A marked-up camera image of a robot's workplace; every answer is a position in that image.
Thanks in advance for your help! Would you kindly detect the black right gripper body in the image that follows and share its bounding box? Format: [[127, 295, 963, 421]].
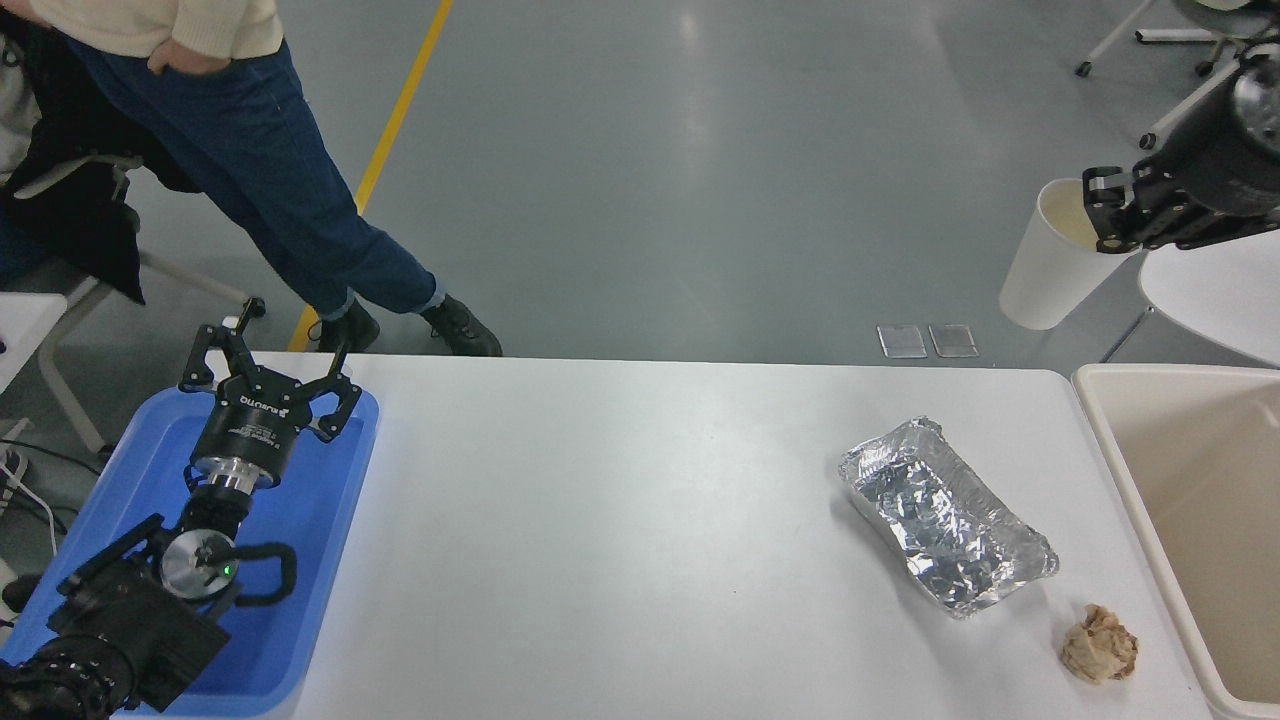
[[1163, 68, 1280, 213]]

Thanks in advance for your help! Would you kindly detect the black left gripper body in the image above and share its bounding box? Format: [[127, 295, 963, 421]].
[[188, 365, 331, 473]]

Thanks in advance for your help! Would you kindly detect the white paper cup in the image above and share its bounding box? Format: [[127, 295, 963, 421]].
[[998, 178, 1141, 331]]

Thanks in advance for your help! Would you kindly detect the person's hand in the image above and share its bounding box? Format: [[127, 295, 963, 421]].
[[148, 38, 233, 77]]

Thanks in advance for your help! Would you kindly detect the white round seat chair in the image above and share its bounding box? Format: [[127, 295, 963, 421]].
[[1098, 225, 1280, 369]]

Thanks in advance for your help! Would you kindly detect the blue plastic tray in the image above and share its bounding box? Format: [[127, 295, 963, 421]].
[[0, 385, 381, 719]]

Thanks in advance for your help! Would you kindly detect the white rolling chair base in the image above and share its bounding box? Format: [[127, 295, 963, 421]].
[[1073, 0, 1251, 151]]

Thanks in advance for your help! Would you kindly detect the white side table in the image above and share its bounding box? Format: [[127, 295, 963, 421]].
[[0, 293, 68, 391]]

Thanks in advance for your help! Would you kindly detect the standing person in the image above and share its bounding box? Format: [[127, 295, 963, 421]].
[[28, 0, 504, 358]]

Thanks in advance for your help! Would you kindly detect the large pale bin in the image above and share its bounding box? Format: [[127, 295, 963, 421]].
[[1072, 363, 1280, 720]]

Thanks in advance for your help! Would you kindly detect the crumpled silver foil tray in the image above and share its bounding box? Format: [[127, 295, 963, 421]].
[[838, 416, 1061, 621]]

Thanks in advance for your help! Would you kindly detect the crumpled tan paper ball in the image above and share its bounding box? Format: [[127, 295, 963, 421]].
[[1060, 603, 1141, 684]]

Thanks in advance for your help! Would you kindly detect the white frame chair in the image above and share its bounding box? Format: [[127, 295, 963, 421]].
[[0, 155, 267, 456]]

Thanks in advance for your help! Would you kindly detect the black floor cable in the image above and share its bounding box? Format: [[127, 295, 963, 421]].
[[0, 437, 101, 476]]

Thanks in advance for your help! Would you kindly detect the white floor cable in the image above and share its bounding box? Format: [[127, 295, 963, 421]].
[[0, 460, 61, 556]]

